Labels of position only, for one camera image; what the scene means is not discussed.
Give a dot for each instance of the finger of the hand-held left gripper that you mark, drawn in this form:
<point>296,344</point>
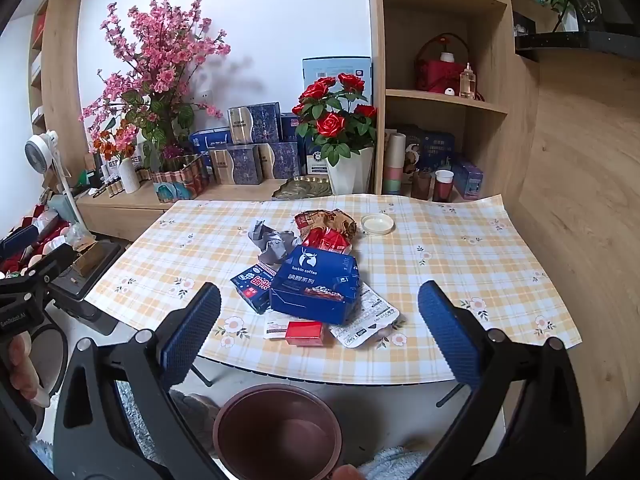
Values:
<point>55,260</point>
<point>17,240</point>

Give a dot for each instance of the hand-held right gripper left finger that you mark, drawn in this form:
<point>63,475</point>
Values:
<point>192,332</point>

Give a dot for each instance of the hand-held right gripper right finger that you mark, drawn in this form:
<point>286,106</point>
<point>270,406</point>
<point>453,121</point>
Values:
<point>447,332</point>

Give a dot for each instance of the small blue packet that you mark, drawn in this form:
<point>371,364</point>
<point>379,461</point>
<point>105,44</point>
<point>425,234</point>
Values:
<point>252,287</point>

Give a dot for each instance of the white printed pouch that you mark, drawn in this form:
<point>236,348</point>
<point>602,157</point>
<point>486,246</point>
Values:
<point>372,317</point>

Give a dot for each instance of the white barcode label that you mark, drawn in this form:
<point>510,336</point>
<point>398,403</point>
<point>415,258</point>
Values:
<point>275,327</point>

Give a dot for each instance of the small red box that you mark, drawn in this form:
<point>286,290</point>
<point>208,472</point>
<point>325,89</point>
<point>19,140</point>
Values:
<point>305,332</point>

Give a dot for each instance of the grey paper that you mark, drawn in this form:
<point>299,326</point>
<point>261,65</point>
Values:
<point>270,242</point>

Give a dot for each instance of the blue coffee box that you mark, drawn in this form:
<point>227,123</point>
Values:
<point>310,285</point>

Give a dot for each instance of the white round cup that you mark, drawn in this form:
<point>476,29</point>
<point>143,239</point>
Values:
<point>377,224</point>

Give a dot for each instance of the maroon plastic bin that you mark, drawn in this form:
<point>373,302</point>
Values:
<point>280,435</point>

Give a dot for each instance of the red snack bag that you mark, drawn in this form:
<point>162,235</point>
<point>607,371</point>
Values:
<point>325,242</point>

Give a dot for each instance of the brown snack bag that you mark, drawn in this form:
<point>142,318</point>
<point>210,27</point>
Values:
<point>325,219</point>

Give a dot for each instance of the person's left hand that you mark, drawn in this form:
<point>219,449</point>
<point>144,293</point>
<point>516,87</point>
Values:
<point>25,372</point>

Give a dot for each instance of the red white patterned cloth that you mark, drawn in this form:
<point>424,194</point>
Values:
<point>30,215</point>

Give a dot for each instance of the yellow plaid floral tablecloth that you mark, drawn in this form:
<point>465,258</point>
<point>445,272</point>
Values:
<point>450,260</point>

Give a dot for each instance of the grey slipper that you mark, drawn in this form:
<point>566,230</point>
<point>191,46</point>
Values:
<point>197,415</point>

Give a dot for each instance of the row of small bottles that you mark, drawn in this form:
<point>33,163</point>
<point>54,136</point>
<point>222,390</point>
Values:
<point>112,187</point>

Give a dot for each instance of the white standing fan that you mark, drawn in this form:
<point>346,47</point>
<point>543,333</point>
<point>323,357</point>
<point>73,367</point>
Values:
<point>42,149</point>

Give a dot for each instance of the white vase orange flowers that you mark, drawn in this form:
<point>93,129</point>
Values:
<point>129,177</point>

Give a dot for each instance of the red cup white rim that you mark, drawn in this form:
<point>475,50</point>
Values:
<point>442,187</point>

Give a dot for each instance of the printed wavy planter box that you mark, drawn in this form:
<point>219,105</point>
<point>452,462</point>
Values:
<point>180,182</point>

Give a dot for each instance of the brown cup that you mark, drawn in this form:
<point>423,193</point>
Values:
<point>421,185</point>

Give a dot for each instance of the small purple box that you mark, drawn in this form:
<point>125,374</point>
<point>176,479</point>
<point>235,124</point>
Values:
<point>467,180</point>

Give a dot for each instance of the gold blue patterned box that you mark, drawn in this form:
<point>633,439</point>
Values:
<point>235,164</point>
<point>252,122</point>
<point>280,160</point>

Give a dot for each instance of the stack of pastel paper cups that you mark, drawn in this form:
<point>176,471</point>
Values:
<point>395,160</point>

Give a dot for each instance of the dark blue gift box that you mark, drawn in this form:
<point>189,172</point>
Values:
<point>435,152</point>

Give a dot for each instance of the red rose plant white pot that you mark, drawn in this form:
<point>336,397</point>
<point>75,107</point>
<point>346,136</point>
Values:
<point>350,172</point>

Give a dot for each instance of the blue flat box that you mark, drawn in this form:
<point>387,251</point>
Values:
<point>210,139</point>

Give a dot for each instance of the wooden shelf unit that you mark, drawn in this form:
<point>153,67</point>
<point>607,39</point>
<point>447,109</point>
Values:
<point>500,135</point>

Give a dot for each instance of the blue white shield box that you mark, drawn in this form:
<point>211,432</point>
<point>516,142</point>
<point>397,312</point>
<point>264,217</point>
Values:
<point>315,160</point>

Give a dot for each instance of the pink blossom plant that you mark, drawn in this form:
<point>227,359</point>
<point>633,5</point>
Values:
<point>160,60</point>

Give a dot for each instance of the dark blue tall box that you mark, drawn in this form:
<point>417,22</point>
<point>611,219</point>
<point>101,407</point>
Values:
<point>291,127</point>

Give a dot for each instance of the glass perfume bottle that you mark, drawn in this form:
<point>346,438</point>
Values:
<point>467,82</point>

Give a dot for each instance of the red gift basket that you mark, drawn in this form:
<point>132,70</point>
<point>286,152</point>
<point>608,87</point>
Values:
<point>435,77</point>

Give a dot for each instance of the light blue carton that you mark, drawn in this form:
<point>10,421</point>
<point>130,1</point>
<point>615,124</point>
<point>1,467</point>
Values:
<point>340,67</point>

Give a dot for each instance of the black stone counter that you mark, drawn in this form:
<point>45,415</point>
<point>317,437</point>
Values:
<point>590,42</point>

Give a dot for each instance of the black box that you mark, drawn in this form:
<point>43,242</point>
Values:
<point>605,2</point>

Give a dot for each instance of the white wall socket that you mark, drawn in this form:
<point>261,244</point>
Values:
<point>202,96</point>

